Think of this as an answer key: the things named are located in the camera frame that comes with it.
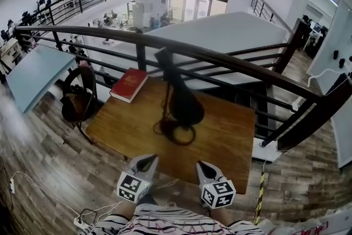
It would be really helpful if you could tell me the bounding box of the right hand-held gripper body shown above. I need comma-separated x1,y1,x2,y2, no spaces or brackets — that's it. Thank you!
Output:
201,178,237,209

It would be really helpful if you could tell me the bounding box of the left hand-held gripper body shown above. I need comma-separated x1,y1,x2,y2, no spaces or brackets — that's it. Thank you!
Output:
117,170,151,204

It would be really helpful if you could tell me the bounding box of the black desk lamp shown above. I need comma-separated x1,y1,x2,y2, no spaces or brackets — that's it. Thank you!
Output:
153,47,206,146

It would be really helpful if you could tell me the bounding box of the person's right forearm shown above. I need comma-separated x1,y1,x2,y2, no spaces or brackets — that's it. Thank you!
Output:
210,206,235,227

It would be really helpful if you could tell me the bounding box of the person's left forearm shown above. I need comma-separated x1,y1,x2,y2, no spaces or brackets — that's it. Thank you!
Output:
120,200,139,221

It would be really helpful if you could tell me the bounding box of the yellow black striped tape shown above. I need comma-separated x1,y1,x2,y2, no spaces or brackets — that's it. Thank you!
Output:
252,171,266,226

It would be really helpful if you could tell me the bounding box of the person's striped shirt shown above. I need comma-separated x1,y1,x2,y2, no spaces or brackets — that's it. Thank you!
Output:
79,203,265,235

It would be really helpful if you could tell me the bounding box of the wide white power strip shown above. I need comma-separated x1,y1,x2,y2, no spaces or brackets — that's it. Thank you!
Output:
73,216,89,228

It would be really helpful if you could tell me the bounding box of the red hardcover book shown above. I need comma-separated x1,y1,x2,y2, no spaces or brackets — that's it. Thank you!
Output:
109,68,150,104

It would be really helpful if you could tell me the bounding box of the black round-back chair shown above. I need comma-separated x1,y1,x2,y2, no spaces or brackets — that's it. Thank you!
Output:
60,65,98,146

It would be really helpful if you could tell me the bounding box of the clear plastic bag red print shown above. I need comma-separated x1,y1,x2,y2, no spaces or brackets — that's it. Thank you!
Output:
258,208,352,235

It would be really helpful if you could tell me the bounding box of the light blue table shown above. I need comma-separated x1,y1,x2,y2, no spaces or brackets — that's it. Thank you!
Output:
5,45,78,114

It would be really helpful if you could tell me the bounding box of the dark wooden handrail railing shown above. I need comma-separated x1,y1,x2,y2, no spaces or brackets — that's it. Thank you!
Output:
13,18,352,151

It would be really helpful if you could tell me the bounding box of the white board with black holders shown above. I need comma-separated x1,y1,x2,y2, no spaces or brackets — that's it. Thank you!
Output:
306,0,352,169

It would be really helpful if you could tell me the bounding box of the white tall cabinet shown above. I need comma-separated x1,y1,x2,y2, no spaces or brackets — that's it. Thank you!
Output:
131,2,145,29

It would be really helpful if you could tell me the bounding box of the short black metal stair railing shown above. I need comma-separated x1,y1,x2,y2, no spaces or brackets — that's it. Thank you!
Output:
250,0,293,34

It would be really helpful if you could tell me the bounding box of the thin white floor cable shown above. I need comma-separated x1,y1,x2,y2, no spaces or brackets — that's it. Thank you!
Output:
156,178,180,190

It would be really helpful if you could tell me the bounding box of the white post base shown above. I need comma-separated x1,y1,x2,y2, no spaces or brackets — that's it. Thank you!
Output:
252,136,283,163

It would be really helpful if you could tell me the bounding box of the white cable on board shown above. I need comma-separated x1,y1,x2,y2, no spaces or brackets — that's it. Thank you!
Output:
307,68,347,86

